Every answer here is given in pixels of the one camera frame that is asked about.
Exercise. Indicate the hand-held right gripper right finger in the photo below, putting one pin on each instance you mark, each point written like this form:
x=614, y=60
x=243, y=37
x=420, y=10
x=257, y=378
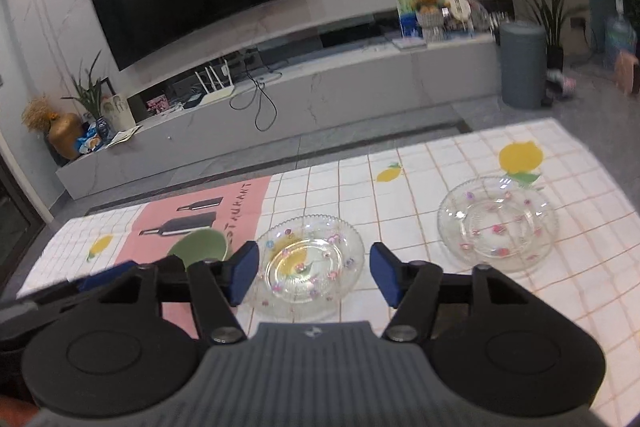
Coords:
x=384, y=277

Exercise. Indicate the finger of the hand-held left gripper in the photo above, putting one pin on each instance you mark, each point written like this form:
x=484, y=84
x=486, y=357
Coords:
x=105, y=279

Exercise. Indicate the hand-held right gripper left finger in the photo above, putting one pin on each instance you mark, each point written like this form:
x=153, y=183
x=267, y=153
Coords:
x=245, y=274

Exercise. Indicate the green ceramic bowl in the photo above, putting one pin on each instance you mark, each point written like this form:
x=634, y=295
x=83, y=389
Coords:
x=197, y=243

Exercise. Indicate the clear glass flower-dotted plate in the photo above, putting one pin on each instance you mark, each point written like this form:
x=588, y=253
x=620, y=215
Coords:
x=500, y=227
x=310, y=267

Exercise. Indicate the checked lemon print tablecloth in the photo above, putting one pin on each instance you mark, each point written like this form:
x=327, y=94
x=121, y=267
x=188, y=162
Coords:
x=425, y=187

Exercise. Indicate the dark glass door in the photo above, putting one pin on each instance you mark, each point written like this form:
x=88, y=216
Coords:
x=17, y=217

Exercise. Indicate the blue snack packet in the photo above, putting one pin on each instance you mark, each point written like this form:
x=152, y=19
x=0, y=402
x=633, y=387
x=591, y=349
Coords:
x=89, y=142

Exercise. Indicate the white paper booklet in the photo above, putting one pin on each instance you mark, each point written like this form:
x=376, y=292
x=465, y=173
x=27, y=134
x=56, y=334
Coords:
x=122, y=137

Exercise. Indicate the gold vase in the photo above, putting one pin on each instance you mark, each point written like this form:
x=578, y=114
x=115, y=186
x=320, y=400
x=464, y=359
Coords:
x=65, y=137

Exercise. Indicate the white tote bag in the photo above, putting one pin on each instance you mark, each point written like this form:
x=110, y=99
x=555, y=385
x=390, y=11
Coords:
x=119, y=112

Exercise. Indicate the grey television console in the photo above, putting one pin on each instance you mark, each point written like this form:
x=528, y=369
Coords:
x=300, y=107

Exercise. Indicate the green plant in blue vase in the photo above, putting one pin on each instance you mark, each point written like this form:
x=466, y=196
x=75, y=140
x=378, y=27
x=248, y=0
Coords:
x=92, y=102

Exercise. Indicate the dried yellow flowers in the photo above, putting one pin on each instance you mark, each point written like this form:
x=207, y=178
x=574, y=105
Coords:
x=37, y=113

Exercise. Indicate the grey round trash bin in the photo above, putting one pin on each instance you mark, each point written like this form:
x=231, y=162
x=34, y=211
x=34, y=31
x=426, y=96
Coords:
x=522, y=67

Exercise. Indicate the grey basket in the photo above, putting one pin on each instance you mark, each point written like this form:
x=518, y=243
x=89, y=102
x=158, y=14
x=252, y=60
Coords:
x=430, y=28

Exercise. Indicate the pink and white shoe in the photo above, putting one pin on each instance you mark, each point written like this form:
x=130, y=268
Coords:
x=561, y=84

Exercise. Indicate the potted snake plant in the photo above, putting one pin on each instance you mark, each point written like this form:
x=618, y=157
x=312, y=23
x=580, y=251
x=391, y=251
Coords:
x=552, y=22

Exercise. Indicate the brown paper bag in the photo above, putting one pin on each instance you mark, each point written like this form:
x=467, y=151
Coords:
x=627, y=72

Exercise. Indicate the blue water jug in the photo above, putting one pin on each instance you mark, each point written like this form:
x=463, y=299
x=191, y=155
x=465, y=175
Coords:
x=617, y=37

